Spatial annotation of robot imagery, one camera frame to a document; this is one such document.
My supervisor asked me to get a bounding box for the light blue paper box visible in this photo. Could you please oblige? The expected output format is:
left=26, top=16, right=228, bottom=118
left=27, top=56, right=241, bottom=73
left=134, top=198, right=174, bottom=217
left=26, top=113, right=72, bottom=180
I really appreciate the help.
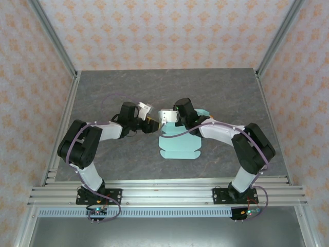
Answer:
left=158, top=108, right=210, bottom=161

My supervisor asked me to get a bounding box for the grey metal lower shelf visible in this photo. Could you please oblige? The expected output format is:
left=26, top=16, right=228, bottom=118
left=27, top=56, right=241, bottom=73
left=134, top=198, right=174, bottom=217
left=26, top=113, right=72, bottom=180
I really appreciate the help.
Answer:
left=27, top=217, right=308, bottom=247

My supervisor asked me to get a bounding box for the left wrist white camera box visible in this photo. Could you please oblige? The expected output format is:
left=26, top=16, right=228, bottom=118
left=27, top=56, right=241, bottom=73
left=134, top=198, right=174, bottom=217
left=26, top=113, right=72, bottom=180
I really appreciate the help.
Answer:
left=137, top=102, right=153, bottom=120

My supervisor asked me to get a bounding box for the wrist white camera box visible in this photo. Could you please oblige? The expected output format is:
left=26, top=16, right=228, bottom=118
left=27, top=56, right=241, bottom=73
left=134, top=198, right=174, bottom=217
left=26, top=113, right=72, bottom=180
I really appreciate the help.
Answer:
left=158, top=109, right=179, bottom=127
left=137, top=102, right=153, bottom=120

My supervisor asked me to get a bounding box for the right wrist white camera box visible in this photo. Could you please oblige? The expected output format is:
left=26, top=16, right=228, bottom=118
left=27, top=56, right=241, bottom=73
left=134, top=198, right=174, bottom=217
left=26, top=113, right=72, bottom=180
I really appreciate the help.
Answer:
left=158, top=109, right=179, bottom=127

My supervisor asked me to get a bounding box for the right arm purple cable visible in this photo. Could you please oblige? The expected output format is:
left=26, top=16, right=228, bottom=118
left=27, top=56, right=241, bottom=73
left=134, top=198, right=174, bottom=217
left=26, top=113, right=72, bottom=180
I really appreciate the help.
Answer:
left=159, top=120, right=270, bottom=222

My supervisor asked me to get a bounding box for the aluminium table side rail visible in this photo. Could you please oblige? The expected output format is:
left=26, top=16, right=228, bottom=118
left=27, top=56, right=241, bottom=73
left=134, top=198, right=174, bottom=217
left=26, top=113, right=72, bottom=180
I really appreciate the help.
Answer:
left=40, top=71, right=82, bottom=186
left=255, top=68, right=294, bottom=186

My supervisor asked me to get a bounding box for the aluminium mounting rail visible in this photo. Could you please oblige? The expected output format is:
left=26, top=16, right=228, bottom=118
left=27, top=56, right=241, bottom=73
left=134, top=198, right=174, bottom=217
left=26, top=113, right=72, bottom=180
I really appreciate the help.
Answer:
left=27, top=179, right=308, bottom=207

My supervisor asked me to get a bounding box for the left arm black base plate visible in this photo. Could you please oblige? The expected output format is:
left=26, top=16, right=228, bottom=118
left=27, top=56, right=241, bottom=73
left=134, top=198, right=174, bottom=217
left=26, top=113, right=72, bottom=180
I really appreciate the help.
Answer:
left=76, top=188, right=123, bottom=205

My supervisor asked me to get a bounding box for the grey slotted cable duct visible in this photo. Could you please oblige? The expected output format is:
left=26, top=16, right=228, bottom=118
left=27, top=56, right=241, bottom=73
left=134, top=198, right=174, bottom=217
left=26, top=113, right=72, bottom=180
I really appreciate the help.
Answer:
left=38, top=208, right=233, bottom=218

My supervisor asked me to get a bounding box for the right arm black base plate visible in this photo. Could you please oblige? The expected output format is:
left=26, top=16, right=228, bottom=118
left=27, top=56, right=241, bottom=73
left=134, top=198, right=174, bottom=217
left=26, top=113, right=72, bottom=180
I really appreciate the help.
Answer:
left=212, top=187, right=258, bottom=205

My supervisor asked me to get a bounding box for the aluminium frame post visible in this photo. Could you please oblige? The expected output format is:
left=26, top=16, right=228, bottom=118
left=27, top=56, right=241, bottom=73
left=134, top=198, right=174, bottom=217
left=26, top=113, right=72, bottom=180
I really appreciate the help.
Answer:
left=255, top=0, right=307, bottom=77
left=27, top=0, right=78, bottom=78

